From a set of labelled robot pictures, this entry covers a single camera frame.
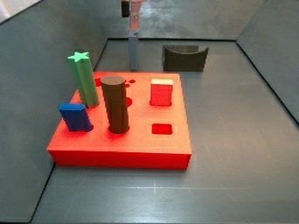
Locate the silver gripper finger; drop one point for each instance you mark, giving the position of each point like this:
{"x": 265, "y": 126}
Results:
{"x": 125, "y": 8}
{"x": 135, "y": 6}

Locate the black curved holder stand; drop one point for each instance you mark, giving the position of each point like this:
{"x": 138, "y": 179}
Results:
{"x": 185, "y": 58}

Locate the green star peg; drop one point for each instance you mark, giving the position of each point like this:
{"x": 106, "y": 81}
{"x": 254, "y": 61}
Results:
{"x": 83, "y": 75}

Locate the brown cylinder peg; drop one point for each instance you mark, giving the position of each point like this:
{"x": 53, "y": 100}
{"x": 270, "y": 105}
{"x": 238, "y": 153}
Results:
{"x": 115, "y": 98}

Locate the red square peg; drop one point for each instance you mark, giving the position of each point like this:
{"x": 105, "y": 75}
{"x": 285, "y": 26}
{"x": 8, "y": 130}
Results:
{"x": 162, "y": 90}

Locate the blue oval peg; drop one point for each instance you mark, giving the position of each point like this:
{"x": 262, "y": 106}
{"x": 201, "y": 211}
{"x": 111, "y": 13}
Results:
{"x": 75, "y": 116}

